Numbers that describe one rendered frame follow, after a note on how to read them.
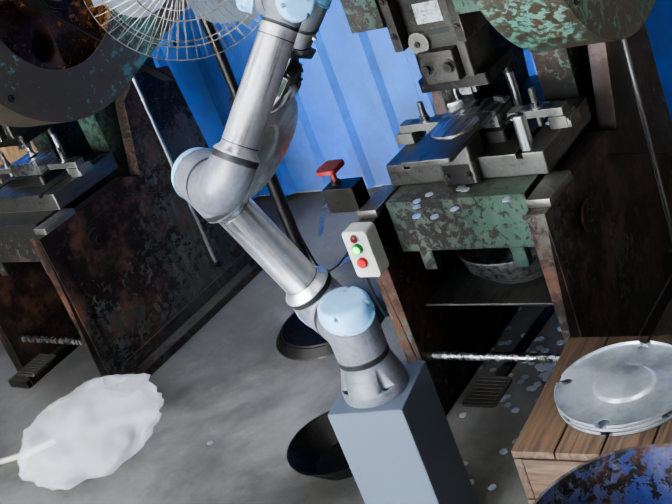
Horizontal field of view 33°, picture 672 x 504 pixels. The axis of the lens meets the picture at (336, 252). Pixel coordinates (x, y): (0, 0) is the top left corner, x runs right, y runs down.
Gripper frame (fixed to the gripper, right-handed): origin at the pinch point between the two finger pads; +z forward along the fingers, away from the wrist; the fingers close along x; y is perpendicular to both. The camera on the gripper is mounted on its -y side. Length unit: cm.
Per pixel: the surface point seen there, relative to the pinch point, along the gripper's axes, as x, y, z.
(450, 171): 41, -29, 9
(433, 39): 20.5, -38.0, -14.4
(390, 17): 9.2, -35.1, -14.9
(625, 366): 96, 11, -2
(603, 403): 95, 23, 0
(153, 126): -62, -93, 108
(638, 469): 101, 50, -15
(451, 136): 36.8, -27.8, -0.6
